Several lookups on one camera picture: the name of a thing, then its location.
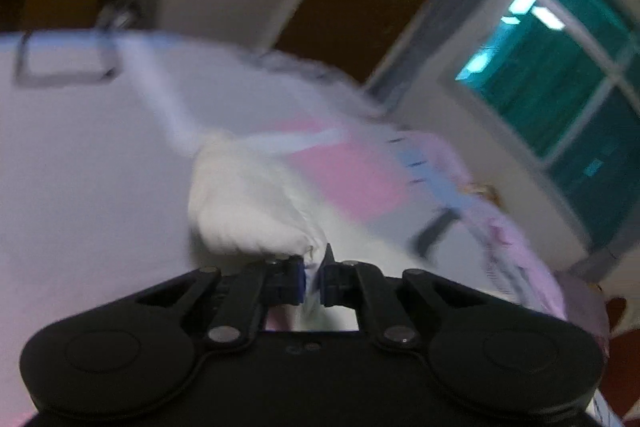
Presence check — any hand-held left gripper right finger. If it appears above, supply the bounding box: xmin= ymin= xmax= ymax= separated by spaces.
xmin=318 ymin=243 xmax=493 ymax=351

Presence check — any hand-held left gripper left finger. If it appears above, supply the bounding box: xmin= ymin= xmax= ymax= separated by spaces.
xmin=134 ymin=255 xmax=306 ymax=351

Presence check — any white garment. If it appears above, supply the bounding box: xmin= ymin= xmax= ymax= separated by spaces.
xmin=187 ymin=132 xmax=362 ymax=333

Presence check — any yellow toy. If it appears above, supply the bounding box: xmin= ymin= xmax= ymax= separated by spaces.
xmin=462 ymin=183 xmax=500 ymax=204

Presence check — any pink purple folded blanket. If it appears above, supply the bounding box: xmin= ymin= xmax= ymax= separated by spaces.
xmin=555 ymin=271 xmax=612 ymax=350

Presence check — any pink blue patterned bed sheet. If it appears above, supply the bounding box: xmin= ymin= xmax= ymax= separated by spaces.
xmin=0 ymin=29 xmax=571 ymax=427

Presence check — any grey curtain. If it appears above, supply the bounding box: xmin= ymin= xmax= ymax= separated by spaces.
xmin=570 ymin=247 xmax=640 ymax=284
xmin=364 ymin=0 xmax=551 ymax=108

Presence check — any window with white frame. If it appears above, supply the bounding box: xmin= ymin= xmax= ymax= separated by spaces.
xmin=440 ymin=0 xmax=640 ymax=253

